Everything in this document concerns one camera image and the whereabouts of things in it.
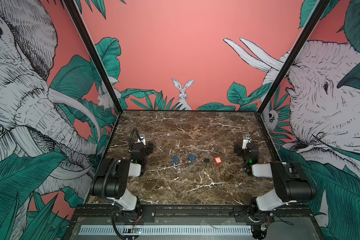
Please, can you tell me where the red padlock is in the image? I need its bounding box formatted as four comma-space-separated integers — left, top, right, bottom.
214, 157, 223, 165

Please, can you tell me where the blue padlock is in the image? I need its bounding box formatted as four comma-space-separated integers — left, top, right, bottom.
172, 156, 181, 165
189, 153, 196, 162

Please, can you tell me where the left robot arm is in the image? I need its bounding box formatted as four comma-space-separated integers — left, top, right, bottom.
89, 142, 154, 223

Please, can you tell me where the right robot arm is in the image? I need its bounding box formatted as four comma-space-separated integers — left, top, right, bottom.
234, 143, 317, 223

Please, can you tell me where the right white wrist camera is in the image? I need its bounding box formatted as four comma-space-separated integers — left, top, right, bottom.
242, 134, 251, 149

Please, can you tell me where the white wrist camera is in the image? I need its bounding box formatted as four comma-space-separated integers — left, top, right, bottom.
138, 134, 146, 146
242, 134, 251, 149

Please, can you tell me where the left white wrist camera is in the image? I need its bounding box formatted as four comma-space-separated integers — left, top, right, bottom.
138, 134, 146, 146

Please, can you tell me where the left black corrugated cable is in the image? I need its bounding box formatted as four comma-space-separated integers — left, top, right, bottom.
128, 127, 142, 151

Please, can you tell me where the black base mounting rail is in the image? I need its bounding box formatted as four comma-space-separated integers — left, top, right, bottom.
71, 204, 312, 224

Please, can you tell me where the white slotted cable duct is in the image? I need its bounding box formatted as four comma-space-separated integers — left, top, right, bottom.
79, 225, 252, 236

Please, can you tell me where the left black frame post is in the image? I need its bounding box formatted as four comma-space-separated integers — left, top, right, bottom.
64, 0, 123, 114

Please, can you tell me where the black frame post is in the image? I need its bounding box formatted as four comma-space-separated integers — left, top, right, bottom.
257, 0, 330, 115
64, 0, 123, 114

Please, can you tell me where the right black frame post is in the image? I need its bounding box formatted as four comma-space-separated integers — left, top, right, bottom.
257, 0, 330, 115

